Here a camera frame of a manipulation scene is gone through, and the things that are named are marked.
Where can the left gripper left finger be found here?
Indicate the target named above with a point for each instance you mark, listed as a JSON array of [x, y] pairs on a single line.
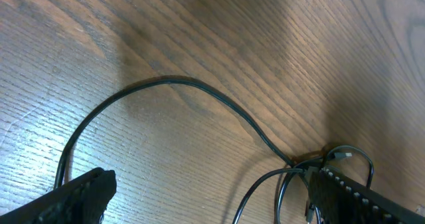
[[82, 200]]

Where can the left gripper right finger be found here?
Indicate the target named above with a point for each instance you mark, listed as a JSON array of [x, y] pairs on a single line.
[[341, 200]]

